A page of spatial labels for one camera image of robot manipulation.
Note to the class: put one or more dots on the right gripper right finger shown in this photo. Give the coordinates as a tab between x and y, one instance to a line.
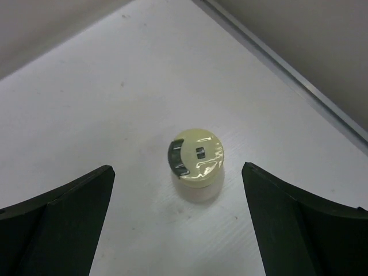
300	233

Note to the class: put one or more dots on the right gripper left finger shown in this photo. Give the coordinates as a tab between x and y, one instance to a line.
57	232

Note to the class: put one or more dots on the yellow cap condiment bottle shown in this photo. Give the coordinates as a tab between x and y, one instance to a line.
196	159

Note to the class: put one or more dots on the right aluminium frame rail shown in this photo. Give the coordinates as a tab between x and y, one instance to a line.
312	95

